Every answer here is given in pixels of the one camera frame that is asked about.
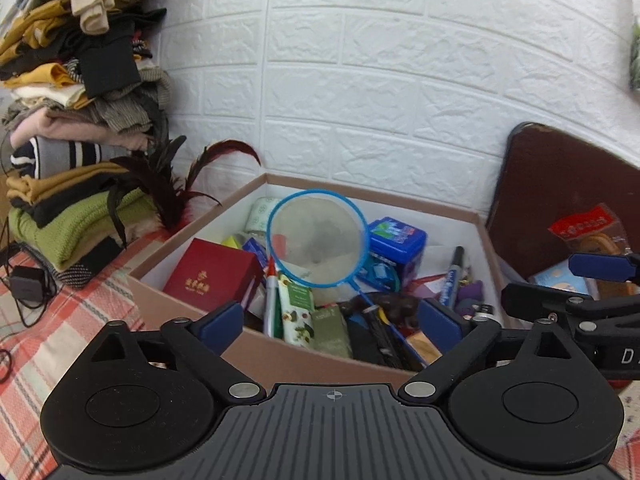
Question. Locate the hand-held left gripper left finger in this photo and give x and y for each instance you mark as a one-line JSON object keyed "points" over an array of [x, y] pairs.
{"points": [[222, 327]]}

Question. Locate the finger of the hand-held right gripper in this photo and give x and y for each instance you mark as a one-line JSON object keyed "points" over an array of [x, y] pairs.
{"points": [[535, 302], [600, 266]]}

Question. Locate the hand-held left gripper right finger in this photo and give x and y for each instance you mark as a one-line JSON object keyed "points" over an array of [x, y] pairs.
{"points": [[442, 327]]}

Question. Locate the red gift box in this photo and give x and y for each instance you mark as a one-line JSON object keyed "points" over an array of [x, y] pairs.
{"points": [[210, 275]]}

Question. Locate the cardboard box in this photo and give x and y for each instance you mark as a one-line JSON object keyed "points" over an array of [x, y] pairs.
{"points": [[155, 305]]}

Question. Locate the white cream tube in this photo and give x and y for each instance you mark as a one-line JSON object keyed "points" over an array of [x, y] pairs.
{"points": [[295, 310]]}

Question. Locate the green soap box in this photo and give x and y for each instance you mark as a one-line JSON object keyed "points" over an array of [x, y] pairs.
{"points": [[330, 332]]}

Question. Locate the small blue hand net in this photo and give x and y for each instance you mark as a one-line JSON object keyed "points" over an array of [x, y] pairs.
{"points": [[315, 230]]}

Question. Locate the tan block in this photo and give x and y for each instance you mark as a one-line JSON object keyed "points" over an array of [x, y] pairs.
{"points": [[422, 347]]}

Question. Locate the round jar with blue label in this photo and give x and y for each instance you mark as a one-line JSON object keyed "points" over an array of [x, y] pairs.
{"points": [[557, 277]]}

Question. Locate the packaged brown insoles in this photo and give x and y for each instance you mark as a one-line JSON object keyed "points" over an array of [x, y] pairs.
{"points": [[590, 230]]}

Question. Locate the purple small item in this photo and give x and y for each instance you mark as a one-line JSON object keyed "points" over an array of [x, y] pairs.
{"points": [[472, 292]]}

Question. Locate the blue and white marker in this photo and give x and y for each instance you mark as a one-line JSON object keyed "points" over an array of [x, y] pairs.
{"points": [[451, 280]]}

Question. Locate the dark brown item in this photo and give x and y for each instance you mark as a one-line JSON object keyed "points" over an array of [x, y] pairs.
{"points": [[395, 305]]}

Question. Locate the silver pen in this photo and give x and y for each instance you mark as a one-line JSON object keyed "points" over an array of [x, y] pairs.
{"points": [[270, 300]]}

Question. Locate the black flat case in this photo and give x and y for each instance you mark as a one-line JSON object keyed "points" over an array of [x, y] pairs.
{"points": [[370, 345]]}

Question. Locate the teal packet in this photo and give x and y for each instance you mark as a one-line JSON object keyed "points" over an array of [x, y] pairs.
{"points": [[380, 272]]}

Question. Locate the brown wooden headboard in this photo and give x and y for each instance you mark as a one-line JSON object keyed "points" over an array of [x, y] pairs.
{"points": [[550, 185]]}

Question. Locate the blue tin box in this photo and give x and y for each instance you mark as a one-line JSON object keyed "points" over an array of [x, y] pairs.
{"points": [[395, 242]]}

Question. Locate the dark feather duster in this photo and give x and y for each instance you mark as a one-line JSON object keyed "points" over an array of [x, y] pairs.
{"points": [[160, 185]]}

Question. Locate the plaid bed sheet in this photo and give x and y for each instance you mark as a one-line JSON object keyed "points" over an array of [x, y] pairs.
{"points": [[60, 330]]}

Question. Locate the pile of folded clothes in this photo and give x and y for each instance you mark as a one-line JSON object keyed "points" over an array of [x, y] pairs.
{"points": [[60, 185]]}

